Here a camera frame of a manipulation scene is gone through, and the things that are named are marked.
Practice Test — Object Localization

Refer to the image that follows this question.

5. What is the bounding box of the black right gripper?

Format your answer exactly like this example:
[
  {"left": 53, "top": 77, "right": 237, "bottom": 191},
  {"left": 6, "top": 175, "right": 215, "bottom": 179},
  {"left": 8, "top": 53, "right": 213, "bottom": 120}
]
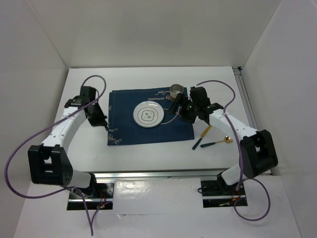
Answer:
[{"left": 166, "top": 93, "right": 199, "bottom": 124}]

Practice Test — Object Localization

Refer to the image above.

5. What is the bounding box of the white and brown cup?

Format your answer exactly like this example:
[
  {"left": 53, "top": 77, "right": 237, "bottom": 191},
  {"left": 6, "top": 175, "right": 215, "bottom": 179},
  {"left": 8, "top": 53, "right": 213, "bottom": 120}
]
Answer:
[{"left": 169, "top": 84, "right": 184, "bottom": 101}]

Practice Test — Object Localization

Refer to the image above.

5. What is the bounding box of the blue fish placemat cloth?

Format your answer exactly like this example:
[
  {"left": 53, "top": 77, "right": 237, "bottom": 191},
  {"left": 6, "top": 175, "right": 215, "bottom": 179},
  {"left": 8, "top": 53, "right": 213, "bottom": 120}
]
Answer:
[{"left": 107, "top": 87, "right": 195, "bottom": 146}]

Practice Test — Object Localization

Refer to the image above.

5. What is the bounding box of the white plate green rim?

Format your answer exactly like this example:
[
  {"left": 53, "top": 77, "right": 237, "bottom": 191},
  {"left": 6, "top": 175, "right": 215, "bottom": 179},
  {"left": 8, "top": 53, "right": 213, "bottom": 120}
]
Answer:
[{"left": 133, "top": 101, "right": 164, "bottom": 128}]

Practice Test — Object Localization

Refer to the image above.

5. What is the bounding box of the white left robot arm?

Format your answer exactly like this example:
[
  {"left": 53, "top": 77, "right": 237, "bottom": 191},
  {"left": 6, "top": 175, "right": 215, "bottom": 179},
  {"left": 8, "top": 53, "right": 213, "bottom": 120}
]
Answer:
[{"left": 28, "top": 86, "right": 108, "bottom": 198}]

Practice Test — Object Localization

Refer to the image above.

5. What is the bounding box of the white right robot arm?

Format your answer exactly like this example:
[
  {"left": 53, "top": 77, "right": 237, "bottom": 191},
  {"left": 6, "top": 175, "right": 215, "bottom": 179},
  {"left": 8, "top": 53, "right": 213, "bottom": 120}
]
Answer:
[{"left": 168, "top": 87, "right": 278, "bottom": 194}]

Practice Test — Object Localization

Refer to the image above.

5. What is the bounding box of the gold knife green handle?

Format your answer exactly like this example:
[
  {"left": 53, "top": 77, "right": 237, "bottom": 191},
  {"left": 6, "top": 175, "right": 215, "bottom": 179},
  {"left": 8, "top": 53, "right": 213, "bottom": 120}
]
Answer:
[{"left": 192, "top": 125, "right": 212, "bottom": 150}]

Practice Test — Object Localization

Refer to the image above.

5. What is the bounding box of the gold spoon green handle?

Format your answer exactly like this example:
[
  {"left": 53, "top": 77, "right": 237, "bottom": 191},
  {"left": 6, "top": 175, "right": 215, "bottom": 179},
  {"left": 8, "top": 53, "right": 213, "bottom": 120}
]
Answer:
[{"left": 200, "top": 136, "right": 233, "bottom": 148}]

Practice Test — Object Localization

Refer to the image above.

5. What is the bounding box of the aluminium table rail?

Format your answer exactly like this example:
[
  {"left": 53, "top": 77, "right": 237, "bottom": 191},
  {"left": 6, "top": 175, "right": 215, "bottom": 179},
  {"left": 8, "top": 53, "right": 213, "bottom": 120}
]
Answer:
[{"left": 94, "top": 169, "right": 225, "bottom": 180}]

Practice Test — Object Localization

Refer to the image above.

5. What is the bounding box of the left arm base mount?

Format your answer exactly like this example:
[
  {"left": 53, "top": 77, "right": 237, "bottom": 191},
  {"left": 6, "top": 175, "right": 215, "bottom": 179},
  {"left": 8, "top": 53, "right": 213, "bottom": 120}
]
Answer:
[{"left": 66, "top": 181, "right": 114, "bottom": 211}]

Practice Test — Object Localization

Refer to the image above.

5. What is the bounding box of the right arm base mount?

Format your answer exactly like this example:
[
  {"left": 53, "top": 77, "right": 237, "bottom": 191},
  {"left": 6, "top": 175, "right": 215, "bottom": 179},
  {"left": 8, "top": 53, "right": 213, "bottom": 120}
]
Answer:
[{"left": 197, "top": 180, "right": 248, "bottom": 208}]

